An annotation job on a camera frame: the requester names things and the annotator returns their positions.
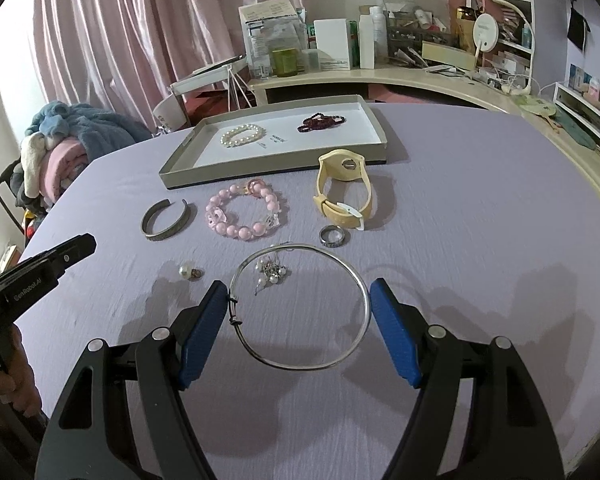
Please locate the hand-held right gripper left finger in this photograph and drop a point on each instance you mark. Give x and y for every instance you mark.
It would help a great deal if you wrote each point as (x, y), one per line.
(200, 340)

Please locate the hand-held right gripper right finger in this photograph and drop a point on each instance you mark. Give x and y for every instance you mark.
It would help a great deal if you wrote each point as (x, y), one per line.
(395, 330)

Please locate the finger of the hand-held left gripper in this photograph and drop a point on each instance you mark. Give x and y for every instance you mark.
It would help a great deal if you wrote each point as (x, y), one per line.
(75, 247)

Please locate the thin silver bangle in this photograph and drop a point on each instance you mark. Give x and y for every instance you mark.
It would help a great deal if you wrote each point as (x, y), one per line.
(365, 310)

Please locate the grey shallow tray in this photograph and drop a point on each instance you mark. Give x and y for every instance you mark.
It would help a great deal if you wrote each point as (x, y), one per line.
(330, 145)

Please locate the person's left hand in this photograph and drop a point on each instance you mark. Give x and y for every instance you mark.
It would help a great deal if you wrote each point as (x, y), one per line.
(27, 385)

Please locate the pearl stud earring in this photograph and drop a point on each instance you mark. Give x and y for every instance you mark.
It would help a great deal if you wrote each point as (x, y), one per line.
(185, 272)

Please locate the pink blanket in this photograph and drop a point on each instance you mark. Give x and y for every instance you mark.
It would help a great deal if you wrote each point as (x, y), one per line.
(62, 165)

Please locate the cluster of silver earrings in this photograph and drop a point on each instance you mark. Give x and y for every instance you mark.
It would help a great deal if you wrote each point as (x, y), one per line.
(280, 272)

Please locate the blue fleece blanket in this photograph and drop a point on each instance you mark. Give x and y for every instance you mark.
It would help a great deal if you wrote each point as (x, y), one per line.
(95, 125)

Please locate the round white appliance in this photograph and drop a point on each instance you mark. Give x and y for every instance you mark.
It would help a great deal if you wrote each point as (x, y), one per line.
(170, 112)

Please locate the flat white box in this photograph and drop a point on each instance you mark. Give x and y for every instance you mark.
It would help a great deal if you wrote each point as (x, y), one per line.
(205, 77)

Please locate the pink curtain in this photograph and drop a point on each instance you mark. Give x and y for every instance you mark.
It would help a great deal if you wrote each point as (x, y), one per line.
(130, 20)

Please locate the cream curved desk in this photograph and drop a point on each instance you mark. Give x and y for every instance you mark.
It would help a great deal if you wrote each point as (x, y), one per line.
(380, 80)

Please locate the green hand fan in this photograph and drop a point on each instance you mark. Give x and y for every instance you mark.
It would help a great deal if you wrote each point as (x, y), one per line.
(537, 109)

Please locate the green glass jar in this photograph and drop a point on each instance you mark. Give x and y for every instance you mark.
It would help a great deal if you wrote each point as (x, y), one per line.
(285, 62)

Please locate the white bottle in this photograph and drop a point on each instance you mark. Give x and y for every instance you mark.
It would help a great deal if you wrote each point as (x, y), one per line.
(370, 40)

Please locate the tall white box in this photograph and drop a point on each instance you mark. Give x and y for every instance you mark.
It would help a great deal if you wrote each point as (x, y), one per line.
(332, 42)

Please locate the clear cosmetics organizer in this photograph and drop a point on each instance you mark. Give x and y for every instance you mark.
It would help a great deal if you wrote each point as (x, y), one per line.
(410, 35)

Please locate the gold box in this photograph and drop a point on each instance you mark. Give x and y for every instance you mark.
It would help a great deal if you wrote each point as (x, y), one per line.
(465, 27)

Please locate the round white mirror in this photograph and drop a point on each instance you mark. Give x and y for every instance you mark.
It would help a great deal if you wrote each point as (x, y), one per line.
(485, 30)

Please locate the white desk lamp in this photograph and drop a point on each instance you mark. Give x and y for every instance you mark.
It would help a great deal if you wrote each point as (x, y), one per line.
(522, 15)

